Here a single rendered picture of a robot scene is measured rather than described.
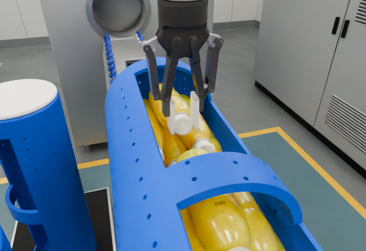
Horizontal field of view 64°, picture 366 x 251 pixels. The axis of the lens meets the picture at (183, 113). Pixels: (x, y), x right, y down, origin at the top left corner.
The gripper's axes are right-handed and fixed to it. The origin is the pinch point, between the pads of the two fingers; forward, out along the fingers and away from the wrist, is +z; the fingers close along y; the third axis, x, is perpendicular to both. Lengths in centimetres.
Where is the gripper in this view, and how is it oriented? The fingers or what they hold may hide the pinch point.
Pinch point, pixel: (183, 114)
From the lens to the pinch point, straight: 53.3
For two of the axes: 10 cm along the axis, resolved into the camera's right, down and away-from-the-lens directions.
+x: 2.8, 5.0, -8.2
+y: -9.6, 1.5, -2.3
